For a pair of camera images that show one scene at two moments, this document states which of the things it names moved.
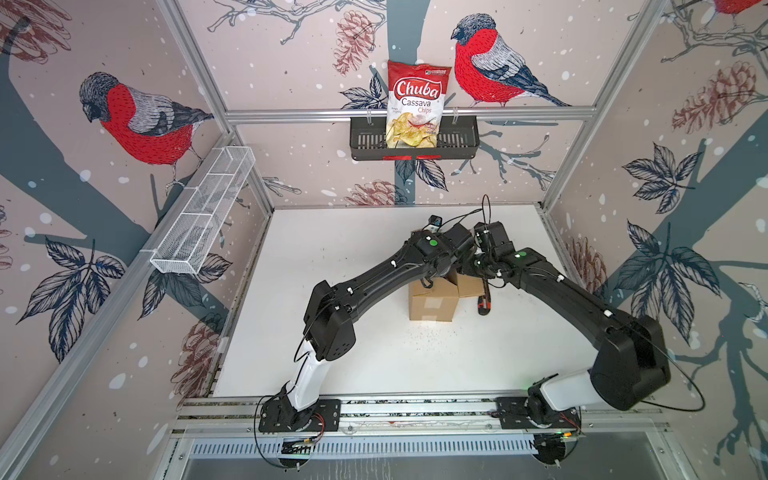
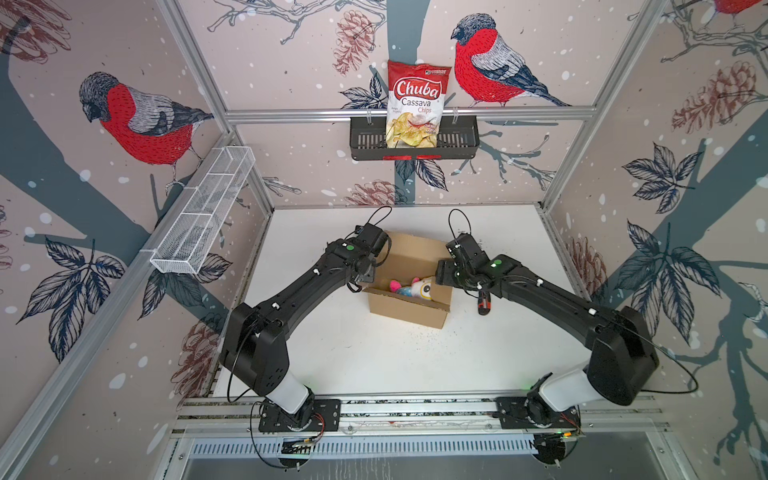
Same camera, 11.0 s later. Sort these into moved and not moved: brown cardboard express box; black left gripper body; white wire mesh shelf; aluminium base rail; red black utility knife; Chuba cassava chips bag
Moved: black left gripper body; brown cardboard express box
Not moved: red black utility knife; aluminium base rail; white wire mesh shelf; Chuba cassava chips bag
